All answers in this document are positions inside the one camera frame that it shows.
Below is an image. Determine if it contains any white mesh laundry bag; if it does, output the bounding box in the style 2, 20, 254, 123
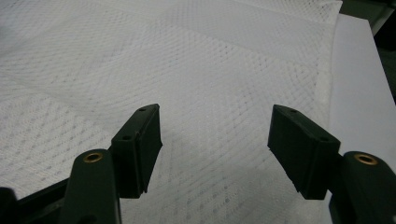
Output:
0, 0, 344, 224

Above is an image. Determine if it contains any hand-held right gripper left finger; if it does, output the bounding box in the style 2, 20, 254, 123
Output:
110, 103, 163, 200

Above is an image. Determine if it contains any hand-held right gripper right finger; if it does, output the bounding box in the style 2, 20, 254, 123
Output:
266, 104, 342, 201

